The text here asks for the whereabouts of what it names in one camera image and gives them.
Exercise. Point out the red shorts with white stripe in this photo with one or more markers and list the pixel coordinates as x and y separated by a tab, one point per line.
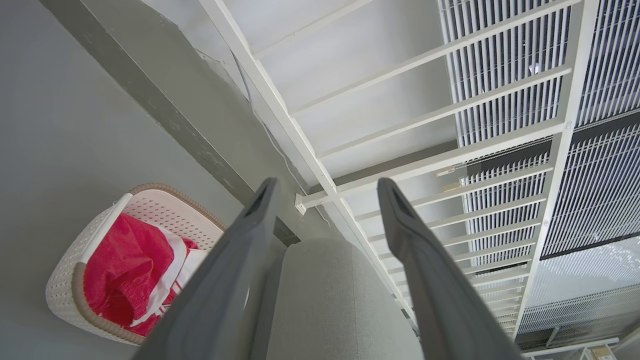
127	265

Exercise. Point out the white perforated plastic laundry basket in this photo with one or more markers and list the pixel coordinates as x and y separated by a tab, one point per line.
165	210

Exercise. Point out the white slatted grating panel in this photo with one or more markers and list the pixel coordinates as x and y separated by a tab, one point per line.
500	75

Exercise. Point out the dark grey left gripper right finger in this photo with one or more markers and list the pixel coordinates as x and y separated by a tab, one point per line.
440	300

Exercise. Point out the red and white jersey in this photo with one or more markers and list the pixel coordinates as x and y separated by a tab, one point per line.
192	262

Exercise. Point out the grey fabric sofa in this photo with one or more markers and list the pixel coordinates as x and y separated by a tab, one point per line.
335	305

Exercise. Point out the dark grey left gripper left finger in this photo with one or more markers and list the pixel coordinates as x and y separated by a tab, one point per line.
215	300

